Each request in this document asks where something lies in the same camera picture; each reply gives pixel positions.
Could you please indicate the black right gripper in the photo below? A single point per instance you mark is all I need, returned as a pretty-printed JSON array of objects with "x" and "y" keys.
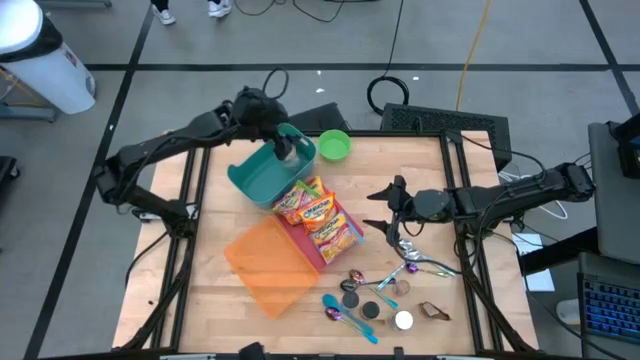
[{"x": 432, "y": 206}]

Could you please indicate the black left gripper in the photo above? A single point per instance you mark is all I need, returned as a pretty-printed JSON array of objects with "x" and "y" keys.
[{"x": 284, "y": 142}]

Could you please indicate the green lid spice jar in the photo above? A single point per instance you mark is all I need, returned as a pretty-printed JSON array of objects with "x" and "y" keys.
[{"x": 295, "y": 161}]

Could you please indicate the teal plastic basket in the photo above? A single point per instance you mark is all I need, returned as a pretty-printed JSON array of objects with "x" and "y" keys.
[{"x": 255, "y": 180}]

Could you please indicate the yellow ramen noodle pack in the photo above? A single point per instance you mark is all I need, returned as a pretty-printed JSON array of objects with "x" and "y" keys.
[{"x": 317, "y": 186}]

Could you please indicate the shrimp ramen pack green edge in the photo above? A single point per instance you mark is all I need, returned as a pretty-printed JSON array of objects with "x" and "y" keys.
[{"x": 292, "y": 202}]

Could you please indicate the ramen pack blue edge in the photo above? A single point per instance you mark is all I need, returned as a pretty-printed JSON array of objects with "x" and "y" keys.
[{"x": 335, "y": 242}]

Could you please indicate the chicken ramen pack orange edge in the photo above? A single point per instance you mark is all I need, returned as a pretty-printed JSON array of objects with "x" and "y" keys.
[{"x": 317, "y": 212}]

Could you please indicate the red plastic bin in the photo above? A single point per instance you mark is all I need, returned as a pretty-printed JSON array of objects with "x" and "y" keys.
[{"x": 305, "y": 250}]

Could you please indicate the black lid purple label jar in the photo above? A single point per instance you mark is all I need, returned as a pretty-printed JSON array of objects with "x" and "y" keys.
[{"x": 350, "y": 300}]

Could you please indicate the black lid orange label jar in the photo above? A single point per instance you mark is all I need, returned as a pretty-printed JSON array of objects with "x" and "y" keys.
[{"x": 370, "y": 310}]

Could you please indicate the brown spice pouch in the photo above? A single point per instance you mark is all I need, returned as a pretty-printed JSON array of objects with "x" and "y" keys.
[{"x": 431, "y": 311}]

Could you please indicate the white lid spice jar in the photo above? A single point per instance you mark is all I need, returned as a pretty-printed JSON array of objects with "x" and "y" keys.
[{"x": 402, "y": 320}]

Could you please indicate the orange translucent plastic bin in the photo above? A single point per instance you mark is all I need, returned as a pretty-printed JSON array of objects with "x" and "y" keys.
[{"x": 270, "y": 270}]

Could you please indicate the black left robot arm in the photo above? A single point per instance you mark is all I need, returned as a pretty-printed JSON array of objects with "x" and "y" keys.
[{"x": 165, "y": 144}]

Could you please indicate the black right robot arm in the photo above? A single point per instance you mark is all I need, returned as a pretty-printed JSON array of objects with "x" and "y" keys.
[{"x": 525, "y": 187}]

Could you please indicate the black flat panel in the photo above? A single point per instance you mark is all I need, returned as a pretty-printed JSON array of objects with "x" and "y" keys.
[{"x": 320, "y": 120}]

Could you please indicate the green plastic bowl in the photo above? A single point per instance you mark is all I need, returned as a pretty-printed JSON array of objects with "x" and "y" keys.
[{"x": 334, "y": 146}]

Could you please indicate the dark metal spoon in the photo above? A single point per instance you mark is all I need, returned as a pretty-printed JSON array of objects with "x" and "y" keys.
[{"x": 348, "y": 285}]

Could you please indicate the black mesh computer case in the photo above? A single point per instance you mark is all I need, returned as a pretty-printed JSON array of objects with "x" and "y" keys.
[{"x": 440, "y": 120}]

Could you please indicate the teal plastic spoon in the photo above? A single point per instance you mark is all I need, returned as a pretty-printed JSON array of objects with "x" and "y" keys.
[{"x": 331, "y": 301}]

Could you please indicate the person's shoe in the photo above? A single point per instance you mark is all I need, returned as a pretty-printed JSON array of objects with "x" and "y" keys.
[
  {"x": 164, "y": 15},
  {"x": 220, "y": 7}
]

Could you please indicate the black keyboard desk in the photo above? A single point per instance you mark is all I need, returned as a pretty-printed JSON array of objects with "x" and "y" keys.
[{"x": 550, "y": 255}]

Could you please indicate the white paper sheet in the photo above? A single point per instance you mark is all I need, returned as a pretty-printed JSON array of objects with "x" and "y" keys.
[{"x": 542, "y": 282}]

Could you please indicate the white computer mouse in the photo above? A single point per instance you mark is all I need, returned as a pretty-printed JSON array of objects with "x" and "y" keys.
[{"x": 569, "y": 312}]

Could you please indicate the backlit computer keyboard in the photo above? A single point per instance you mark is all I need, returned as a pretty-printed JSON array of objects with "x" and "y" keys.
[{"x": 610, "y": 310}]

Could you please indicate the white trash can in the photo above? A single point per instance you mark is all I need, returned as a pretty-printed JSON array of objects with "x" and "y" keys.
[{"x": 50, "y": 75}]

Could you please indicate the grey metal stand base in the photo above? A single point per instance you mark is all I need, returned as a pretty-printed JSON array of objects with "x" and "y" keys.
[{"x": 30, "y": 112}]

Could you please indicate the black aluminium table frame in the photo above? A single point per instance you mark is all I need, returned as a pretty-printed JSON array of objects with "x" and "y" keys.
[{"x": 370, "y": 134}]

